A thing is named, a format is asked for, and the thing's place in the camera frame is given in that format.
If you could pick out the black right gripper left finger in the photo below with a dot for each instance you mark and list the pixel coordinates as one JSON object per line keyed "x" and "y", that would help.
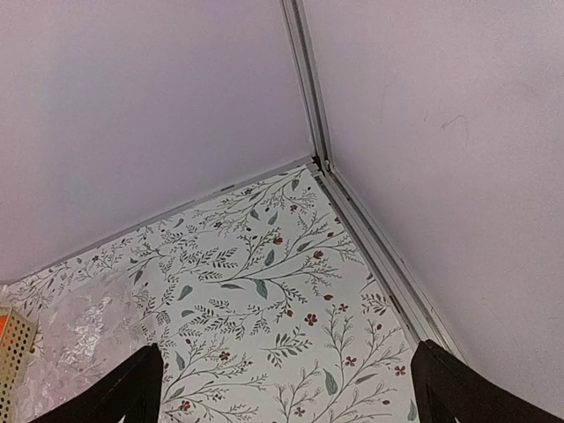
{"x": 129, "y": 393}

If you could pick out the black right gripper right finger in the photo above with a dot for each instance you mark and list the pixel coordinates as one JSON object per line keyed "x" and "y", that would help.
{"x": 447, "y": 390}

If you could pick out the clear pink-zipper zip bag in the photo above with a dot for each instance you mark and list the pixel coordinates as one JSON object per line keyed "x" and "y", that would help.
{"x": 83, "y": 334}

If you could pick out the cream perforated plastic basket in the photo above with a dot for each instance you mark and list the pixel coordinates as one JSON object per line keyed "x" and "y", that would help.
{"x": 17, "y": 338}

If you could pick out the floral patterned table mat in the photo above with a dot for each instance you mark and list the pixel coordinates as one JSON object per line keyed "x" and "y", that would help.
{"x": 262, "y": 306}

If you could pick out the aluminium right corner post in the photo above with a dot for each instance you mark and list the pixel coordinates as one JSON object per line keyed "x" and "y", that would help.
{"x": 415, "y": 311}

